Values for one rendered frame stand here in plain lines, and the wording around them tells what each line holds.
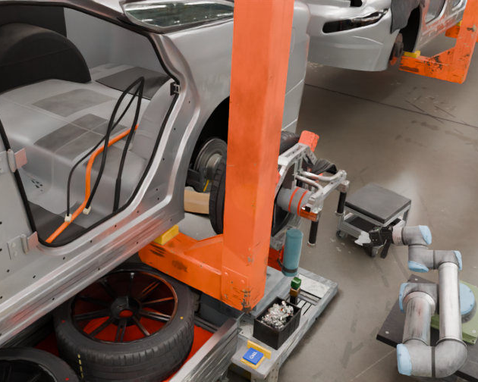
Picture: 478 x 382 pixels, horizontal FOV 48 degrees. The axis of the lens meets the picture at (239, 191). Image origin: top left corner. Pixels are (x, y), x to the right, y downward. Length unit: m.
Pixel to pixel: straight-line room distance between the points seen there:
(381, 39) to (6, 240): 3.99
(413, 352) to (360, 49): 3.41
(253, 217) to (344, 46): 3.11
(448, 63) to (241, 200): 4.24
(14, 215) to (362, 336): 2.13
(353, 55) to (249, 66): 3.23
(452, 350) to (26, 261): 1.65
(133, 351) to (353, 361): 1.31
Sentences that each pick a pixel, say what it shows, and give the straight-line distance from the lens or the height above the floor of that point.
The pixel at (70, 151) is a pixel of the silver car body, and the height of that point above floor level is 1.01.
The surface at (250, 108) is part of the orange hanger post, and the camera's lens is 2.07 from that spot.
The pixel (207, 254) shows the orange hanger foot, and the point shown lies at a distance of 2.58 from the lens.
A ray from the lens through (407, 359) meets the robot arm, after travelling 2.30.
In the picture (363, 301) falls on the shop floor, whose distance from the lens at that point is 3.59.
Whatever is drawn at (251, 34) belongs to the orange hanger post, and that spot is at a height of 1.82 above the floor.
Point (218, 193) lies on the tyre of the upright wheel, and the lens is 2.67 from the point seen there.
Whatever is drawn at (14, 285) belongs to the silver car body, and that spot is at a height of 0.96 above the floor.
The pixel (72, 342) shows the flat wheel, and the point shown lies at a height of 0.50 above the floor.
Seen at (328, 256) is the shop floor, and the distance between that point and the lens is 3.90.
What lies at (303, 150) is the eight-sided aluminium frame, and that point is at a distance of 2.75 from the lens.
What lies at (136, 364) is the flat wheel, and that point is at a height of 0.44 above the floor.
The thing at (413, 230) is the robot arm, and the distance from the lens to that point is 2.73.
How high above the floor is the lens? 2.32
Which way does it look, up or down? 31 degrees down
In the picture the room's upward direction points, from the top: 4 degrees clockwise
